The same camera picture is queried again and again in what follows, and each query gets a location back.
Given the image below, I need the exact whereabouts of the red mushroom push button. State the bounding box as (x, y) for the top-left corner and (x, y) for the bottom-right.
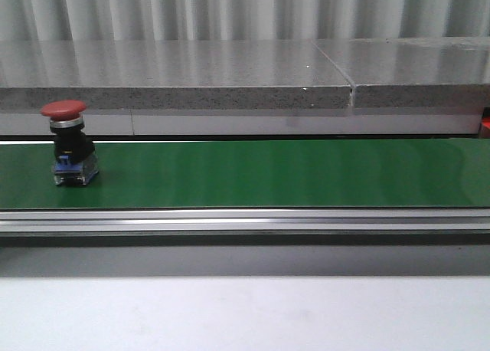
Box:
(41, 100), (99, 185)

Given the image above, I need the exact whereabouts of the grey stone slab left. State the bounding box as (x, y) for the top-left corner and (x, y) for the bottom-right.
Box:
(1, 40), (351, 110)

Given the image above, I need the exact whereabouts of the grey stone slab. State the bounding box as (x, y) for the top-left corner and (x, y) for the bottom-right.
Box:
(1, 40), (351, 110)
(315, 37), (489, 111)

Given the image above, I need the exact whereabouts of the grey stone slab right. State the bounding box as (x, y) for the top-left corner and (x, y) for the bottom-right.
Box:
(315, 37), (489, 111)

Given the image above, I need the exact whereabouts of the green conveyor belt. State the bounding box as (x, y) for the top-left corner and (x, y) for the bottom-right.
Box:
(1, 138), (489, 209)

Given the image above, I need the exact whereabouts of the red plastic tray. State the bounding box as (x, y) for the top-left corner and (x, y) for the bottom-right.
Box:
(479, 107), (490, 139)

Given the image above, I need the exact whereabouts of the white corrugated curtain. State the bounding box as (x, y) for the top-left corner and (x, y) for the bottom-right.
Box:
(1, 0), (489, 41)

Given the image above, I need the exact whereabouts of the silver conveyor frame rail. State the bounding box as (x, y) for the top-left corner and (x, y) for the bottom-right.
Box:
(1, 208), (489, 236)

